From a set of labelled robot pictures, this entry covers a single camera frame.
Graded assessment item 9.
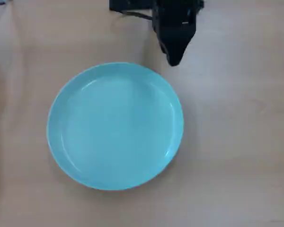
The light green round bowl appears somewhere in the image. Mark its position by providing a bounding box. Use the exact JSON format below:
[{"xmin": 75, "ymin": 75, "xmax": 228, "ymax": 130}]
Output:
[{"xmin": 46, "ymin": 62, "xmax": 185, "ymax": 191}]

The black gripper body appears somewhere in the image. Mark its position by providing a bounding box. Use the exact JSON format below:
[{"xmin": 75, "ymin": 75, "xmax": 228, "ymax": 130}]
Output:
[{"xmin": 151, "ymin": 0, "xmax": 204, "ymax": 31}]

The black cable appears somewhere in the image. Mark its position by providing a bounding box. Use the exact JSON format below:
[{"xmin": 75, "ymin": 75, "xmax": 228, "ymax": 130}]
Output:
[{"xmin": 119, "ymin": 9, "xmax": 154, "ymax": 21}]

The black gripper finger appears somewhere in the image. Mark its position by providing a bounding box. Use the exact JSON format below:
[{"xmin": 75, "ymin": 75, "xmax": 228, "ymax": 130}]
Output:
[
  {"xmin": 160, "ymin": 23, "xmax": 196, "ymax": 67},
  {"xmin": 153, "ymin": 27, "xmax": 168, "ymax": 60}
]

